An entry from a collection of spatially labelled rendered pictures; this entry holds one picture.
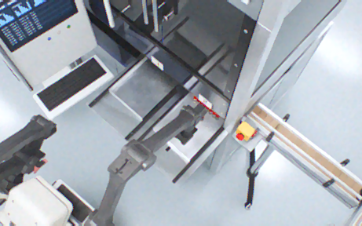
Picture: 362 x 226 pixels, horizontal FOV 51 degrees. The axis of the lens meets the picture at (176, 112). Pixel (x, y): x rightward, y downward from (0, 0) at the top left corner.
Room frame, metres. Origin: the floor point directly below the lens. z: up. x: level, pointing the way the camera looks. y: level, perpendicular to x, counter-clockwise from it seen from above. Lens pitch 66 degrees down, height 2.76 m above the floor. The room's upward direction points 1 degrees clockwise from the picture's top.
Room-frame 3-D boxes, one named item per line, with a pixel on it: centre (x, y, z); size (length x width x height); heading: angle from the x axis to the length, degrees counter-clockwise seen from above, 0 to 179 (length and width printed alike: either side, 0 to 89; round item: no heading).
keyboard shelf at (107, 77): (1.06, 0.64, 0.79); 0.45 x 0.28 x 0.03; 130
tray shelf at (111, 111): (0.82, 0.09, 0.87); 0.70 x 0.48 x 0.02; 48
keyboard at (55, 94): (1.03, 0.62, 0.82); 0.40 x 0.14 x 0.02; 130
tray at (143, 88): (0.99, 0.17, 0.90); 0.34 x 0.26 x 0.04; 138
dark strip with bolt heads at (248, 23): (0.76, -0.23, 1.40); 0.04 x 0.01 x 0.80; 48
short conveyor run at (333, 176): (0.60, -0.66, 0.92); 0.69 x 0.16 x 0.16; 48
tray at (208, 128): (0.76, -0.08, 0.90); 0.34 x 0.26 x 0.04; 138
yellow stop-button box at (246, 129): (0.68, -0.35, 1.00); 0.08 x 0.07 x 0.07; 138
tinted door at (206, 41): (0.89, -0.09, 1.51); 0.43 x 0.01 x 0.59; 48
